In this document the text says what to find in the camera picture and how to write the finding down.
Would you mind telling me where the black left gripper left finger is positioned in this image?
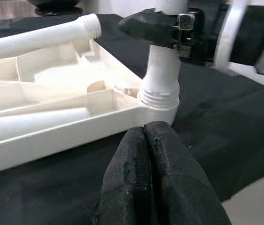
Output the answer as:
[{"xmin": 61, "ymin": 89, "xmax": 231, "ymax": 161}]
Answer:
[{"xmin": 94, "ymin": 126, "xmax": 155, "ymax": 225}]

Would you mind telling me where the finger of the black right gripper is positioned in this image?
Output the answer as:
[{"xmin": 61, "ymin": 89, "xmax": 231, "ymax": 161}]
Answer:
[{"xmin": 117, "ymin": 8, "xmax": 174, "ymax": 49}]

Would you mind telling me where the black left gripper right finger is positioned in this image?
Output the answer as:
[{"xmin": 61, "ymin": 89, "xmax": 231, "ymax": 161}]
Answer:
[{"xmin": 145, "ymin": 120, "xmax": 231, "ymax": 225}]

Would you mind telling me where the white plastic children table top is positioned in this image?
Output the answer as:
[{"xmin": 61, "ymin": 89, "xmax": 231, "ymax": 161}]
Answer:
[{"xmin": 0, "ymin": 38, "xmax": 179, "ymax": 178}]

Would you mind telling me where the black table cloth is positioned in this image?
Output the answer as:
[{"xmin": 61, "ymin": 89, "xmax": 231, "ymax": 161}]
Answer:
[{"xmin": 0, "ymin": 4, "xmax": 264, "ymax": 225}]

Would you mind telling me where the black round stool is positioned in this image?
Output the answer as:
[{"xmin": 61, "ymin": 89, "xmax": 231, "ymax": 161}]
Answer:
[{"xmin": 26, "ymin": 0, "xmax": 79, "ymax": 15}]

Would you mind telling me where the pink cloth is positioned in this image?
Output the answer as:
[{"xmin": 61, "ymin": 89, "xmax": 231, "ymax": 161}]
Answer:
[{"xmin": 0, "ymin": 0, "xmax": 37, "ymax": 18}]

